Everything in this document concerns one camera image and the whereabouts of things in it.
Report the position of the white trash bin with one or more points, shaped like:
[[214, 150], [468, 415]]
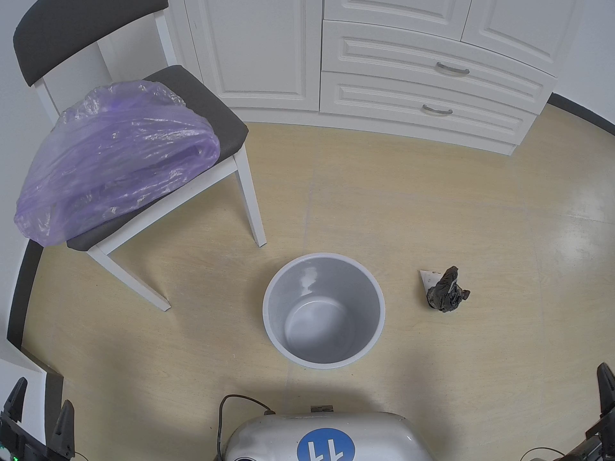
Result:
[[326, 315]]

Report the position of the black plastic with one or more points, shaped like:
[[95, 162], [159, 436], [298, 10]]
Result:
[[444, 296]]

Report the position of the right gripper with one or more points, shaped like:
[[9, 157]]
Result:
[[603, 442]]

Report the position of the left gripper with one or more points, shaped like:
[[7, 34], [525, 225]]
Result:
[[19, 442]]

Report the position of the white chair grey cushions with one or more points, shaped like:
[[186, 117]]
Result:
[[192, 94]]

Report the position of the white wardrobe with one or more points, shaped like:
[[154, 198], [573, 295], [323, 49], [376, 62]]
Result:
[[269, 41]]

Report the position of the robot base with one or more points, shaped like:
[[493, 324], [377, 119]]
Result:
[[288, 435]]

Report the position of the purple plastic bag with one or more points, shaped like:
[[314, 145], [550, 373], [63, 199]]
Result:
[[120, 161]]

